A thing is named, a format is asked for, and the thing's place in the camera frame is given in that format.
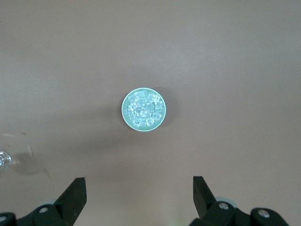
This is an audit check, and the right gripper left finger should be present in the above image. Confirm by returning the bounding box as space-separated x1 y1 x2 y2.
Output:
0 177 87 226

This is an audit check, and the clear wine glass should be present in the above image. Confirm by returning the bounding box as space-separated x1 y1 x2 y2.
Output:
0 133 32 175

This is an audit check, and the clear ice cube pile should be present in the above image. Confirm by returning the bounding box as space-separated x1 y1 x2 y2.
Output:
127 92 164 128

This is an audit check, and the green round bowl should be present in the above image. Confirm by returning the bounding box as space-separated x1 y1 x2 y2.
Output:
121 87 167 131

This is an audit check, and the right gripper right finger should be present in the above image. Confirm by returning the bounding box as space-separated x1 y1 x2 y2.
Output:
190 176 290 226

